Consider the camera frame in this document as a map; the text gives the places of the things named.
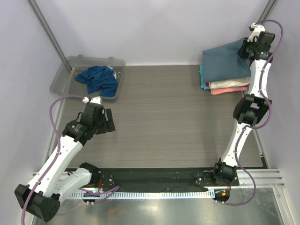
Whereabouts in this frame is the grey-blue t-shirt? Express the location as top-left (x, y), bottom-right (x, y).
top-left (202, 38), bottom-right (251, 83)

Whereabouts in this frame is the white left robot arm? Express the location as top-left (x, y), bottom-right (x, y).
top-left (15, 101), bottom-right (115, 222)

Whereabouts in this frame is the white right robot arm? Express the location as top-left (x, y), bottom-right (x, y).
top-left (211, 31), bottom-right (275, 186)

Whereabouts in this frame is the folded cream t-shirt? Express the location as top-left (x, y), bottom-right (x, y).
top-left (208, 77), bottom-right (250, 89)

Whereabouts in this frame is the dark blue t-shirt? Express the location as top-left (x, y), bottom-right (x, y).
top-left (75, 66), bottom-right (118, 98)

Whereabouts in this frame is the clear plastic bin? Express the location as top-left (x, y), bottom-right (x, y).
top-left (50, 55), bottom-right (126, 101)

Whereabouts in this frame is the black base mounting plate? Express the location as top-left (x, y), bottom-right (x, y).
top-left (91, 167), bottom-right (240, 188)

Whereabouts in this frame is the folded pink t-shirt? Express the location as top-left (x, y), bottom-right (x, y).
top-left (210, 85), bottom-right (248, 95)

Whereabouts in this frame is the folded teal t-shirt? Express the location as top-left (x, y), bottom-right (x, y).
top-left (199, 65), bottom-right (209, 90)

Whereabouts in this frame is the right aluminium frame post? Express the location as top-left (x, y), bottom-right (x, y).
top-left (257, 0), bottom-right (278, 23)

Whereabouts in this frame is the aluminium frame post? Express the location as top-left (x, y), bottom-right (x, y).
top-left (257, 0), bottom-right (278, 23)
top-left (27, 0), bottom-right (72, 72)

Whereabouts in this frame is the white slotted cable duct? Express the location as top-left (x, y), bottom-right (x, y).
top-left (68, 189), bottom-right (215, 200)

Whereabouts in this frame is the left aluminium frame post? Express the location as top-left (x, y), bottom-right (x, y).
top-left (27, 0), bottom-right (72, 72)

